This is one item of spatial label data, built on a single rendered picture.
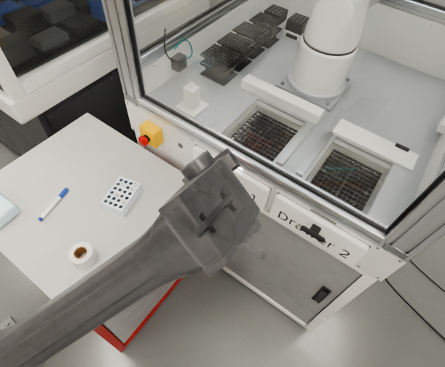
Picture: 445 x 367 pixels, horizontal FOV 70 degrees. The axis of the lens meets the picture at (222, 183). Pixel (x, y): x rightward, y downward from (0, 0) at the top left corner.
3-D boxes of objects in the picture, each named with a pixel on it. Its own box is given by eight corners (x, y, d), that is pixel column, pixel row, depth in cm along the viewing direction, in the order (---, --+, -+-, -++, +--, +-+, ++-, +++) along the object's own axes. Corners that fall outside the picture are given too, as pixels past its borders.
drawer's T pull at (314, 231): (323, 243, 90) (324, 241, 89) (299, 229, 92) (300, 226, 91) (328, 234, 91) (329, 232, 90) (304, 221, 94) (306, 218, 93)
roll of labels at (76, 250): (96, 266, 96) (92, 261, 93) (72, 271, 95) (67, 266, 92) (95, 245, 100) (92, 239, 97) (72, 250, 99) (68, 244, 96)
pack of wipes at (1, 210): (22, 211, 106) (16, 204, 102) (-4, 232, 101) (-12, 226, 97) (-6, 190, 110) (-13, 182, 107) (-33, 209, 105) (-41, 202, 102)
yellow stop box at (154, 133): (154, 150, 114) (152, 136, 109) (140, 141, 117) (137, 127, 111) (164, 142, 117) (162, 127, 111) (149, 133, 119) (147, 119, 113)
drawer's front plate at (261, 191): (262, 210, 104) (268, 191, 95) (193, 168, 113) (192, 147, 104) (265, 207, 105) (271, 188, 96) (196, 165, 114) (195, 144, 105)
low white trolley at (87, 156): (125, 360, 148) (72, 320, 87) (41, 280, 168) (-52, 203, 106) (202, 264, 178) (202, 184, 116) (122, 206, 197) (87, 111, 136)
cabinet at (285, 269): (309, 338, 158) (385, 285, 94) (155, 227, 190) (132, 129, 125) (375, 209, 206) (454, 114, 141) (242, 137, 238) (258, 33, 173)
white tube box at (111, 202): (124, 217, 107) (121, 211, 104) (102, 209, 108) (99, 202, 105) (142, 189, 114) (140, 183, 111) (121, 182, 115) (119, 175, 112)
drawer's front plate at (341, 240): (352, 266, 95) (368, 251, 86) (269, 215, 104) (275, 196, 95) (355, 262, 95) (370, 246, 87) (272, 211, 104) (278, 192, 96)
